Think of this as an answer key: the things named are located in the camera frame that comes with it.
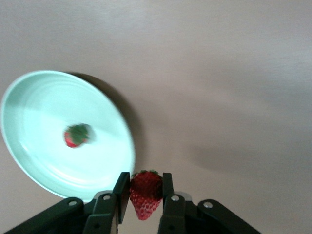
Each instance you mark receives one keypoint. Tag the pale green round plate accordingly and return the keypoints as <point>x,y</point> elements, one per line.
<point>48,109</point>

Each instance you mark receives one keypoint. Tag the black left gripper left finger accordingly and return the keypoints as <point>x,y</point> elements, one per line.
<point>102,214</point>

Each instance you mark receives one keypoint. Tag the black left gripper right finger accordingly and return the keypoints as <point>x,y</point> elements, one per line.
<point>175,214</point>

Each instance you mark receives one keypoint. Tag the brown table cover mat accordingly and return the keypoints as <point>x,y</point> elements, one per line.
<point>219,73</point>

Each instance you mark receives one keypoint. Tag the red strawberry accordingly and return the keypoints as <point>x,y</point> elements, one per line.
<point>146,207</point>
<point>73,141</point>

